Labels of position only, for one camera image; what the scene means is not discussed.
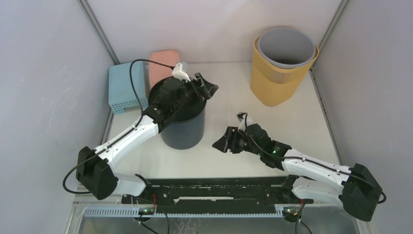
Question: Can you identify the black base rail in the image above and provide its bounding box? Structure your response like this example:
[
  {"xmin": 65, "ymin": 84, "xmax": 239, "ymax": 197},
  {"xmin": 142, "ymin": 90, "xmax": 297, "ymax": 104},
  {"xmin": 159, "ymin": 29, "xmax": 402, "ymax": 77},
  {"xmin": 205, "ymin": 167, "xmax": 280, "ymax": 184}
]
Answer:
[{"xmin": 121, "ymin": 176, "xmax": 302, "ymax": 215}]

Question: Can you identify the dark blue cylindrical bin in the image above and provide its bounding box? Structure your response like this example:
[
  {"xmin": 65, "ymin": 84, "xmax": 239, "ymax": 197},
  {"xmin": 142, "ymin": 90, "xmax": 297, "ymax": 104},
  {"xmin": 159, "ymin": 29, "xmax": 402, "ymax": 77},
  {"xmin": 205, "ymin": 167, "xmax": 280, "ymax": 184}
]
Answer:
[{"xmin": 148, "ymin": 76, "xmax": 207, "ymax": 151}]

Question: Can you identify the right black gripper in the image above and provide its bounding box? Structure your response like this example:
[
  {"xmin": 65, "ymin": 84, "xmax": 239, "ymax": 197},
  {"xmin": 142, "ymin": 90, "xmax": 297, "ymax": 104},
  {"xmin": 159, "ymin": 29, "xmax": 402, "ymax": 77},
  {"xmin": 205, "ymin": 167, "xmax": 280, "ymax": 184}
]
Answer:
[{"xmin": 212, "ymin": 126, "xmax": 263, "ymax": 156}]

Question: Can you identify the yellow perforated bin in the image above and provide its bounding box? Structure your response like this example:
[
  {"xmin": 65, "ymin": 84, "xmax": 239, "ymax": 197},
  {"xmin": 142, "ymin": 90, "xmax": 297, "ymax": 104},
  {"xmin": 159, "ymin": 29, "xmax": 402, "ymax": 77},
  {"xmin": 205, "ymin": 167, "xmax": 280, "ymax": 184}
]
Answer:
[{"xmin": 250, "ymin": 36, "xmax": 319, "ymax": 106}]

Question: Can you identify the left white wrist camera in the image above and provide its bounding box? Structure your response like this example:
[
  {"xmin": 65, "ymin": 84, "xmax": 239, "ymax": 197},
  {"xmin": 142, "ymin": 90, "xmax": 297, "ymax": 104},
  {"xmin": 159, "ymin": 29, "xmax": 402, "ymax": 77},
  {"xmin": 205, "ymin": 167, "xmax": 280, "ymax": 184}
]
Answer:
[{"xmin": 171, "ymin": 62, "xmax": 191, "ymax": 82}]

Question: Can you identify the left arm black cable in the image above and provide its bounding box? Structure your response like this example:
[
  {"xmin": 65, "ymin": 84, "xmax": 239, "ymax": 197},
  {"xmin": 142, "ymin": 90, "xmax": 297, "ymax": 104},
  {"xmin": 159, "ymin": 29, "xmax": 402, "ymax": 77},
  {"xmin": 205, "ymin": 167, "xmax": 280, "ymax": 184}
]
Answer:
[{"xmin": 62, "ymin": 59, "xmax": 176, "ymax": 195}]

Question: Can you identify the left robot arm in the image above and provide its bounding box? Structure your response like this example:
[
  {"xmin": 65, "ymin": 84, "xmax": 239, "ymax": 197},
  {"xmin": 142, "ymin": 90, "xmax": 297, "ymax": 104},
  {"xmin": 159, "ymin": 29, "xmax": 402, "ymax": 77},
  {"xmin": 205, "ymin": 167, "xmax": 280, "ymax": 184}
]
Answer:
[{"xmin": 75, "ymin": 73, "xmax": 219, "ymax": 203}]

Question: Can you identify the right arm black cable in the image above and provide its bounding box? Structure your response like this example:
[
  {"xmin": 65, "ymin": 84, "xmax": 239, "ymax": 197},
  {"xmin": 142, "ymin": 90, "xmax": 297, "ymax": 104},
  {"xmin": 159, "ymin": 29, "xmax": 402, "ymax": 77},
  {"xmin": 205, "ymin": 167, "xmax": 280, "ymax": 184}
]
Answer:
[{"xmin": 244, "ymin": 113, "xmax": 387, "ymax": 205}]

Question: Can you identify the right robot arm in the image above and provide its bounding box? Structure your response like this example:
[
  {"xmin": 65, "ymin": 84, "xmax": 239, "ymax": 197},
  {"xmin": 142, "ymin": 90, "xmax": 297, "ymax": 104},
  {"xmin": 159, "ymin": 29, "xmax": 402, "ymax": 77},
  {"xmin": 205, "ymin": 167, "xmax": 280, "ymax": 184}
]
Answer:
[{"xmin": 212, "ymin": 124, "xmax": 387, "ymax": 222}]

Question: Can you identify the grey bin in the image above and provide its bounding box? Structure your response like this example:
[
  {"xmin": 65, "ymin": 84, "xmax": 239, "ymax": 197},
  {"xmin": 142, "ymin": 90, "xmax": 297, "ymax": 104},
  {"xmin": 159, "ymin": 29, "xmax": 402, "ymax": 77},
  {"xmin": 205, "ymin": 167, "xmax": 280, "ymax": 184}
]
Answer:
[{"xmin": 257, "ymin": 27, "xmax": 317, "ymax": 69}]

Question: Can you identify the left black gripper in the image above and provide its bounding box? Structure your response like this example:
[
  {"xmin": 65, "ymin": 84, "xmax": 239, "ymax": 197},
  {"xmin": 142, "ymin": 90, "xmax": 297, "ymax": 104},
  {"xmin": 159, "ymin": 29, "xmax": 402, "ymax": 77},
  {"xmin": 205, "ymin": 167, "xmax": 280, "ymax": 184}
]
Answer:
[{"xmin": 172, "ymin": 74, "xmax": 218, "ymax": 114}]

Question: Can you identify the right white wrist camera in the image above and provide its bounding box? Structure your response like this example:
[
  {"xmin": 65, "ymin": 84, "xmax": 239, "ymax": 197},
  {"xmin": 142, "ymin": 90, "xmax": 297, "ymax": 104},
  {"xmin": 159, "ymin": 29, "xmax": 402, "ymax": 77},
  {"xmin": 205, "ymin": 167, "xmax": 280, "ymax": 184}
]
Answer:
[{"xmin": 237, "ymin": 112, "xmax": 248, "ymax": 131}]

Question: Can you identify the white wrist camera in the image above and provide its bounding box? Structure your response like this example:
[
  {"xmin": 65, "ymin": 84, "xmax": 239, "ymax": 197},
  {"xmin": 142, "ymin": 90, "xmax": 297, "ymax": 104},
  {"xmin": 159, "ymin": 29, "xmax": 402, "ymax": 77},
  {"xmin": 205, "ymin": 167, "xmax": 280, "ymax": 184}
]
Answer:
[
  {"xmin": 237, "ymin": 112, "xmax": 248, "ymax": 131},
  {"xmin": 171, "ymin": 62, "xmax": 191, "ymax": 82}
]

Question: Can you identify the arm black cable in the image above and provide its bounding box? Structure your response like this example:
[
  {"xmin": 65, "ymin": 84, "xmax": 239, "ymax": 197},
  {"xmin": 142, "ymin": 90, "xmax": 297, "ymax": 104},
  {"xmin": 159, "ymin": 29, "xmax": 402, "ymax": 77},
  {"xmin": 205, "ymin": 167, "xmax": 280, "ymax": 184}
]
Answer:
[
  {"xmin": 244, "ymin": 113, "xmax": 387, "ymax": 205},
  {"xmin": 62, "ymin": 59, "xmax": 176, "ymax": 195}
]

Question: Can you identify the blue plastic basket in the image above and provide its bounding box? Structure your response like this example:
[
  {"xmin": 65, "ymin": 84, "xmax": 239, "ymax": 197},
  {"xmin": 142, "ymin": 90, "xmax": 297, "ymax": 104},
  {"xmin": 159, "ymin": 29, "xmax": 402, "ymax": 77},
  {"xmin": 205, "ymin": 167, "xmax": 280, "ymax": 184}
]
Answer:
[{"xmin": 108, "ymin": 61, "xmax": 150, "ymax": 114}]

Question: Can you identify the white slotted cable duct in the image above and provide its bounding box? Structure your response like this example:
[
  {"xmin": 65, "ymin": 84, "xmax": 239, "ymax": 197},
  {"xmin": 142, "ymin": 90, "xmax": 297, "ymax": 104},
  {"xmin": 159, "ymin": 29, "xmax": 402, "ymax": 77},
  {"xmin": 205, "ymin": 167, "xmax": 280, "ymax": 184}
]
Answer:
[{"xmin": 82, "ymin": 206, "xmax": 288, "ymax": 218}]

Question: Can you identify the pink plastic basket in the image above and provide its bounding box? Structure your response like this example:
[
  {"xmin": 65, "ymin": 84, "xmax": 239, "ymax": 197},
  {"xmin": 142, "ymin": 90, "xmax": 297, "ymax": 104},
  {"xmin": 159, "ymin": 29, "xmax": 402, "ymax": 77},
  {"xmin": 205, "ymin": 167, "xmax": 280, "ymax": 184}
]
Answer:
[{"xmin": 148, "ymin": 50, "xmax": 180, "ymax": 88}]

